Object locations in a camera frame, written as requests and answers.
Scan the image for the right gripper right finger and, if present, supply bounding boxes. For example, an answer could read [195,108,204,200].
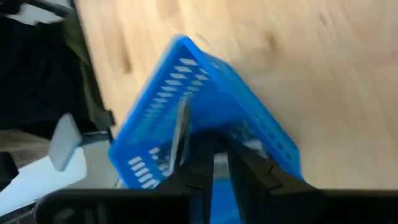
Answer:
[226,136,317,224]

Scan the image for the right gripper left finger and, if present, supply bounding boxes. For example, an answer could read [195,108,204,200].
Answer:
[155,130,216,224]

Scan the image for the large black object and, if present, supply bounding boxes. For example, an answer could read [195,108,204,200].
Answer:
[0,15,91,138]

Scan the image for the grey silver remote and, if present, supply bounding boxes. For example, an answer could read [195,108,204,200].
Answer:
[167,98,191,175]

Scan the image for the blue plastic basket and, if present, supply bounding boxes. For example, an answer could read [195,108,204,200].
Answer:
[107,34,304,224]

